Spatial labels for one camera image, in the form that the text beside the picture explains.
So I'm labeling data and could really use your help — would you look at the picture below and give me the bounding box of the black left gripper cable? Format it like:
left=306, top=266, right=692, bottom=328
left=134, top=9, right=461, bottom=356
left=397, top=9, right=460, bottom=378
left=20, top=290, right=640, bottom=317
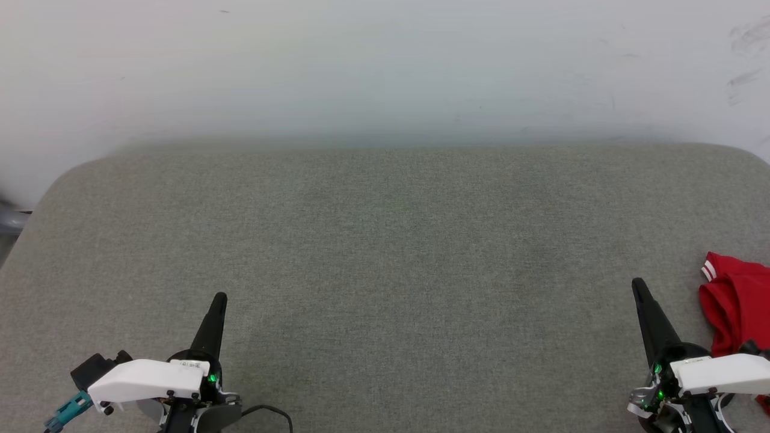
left=239, top=404, right=294, bottom=433

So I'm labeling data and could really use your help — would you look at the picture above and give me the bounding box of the red sleeveless jersey white trim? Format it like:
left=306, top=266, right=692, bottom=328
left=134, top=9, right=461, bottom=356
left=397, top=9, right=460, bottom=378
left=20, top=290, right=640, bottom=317
left=698, top=252, right=770, bottom=416

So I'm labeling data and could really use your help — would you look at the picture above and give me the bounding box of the grey fabric sofa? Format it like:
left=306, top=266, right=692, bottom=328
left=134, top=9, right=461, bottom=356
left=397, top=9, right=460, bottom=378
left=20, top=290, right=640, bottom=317
left=0, top=143, right=770, bottom=433

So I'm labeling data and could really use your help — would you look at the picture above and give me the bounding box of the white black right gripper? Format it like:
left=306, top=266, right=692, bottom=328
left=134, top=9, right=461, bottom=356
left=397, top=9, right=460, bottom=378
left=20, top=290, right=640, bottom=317
left=628, top=278, right=770, bottom=433

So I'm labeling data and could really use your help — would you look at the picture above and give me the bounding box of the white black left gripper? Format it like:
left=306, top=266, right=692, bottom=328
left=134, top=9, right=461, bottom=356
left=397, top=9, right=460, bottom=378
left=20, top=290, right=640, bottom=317
left=87, top=293, right=242, bottom=433

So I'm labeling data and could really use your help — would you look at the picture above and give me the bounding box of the grey metal frame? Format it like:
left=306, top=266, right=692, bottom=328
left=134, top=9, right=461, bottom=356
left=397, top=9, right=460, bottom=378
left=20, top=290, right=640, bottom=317
left=0, top=200, right=32, bottom=236

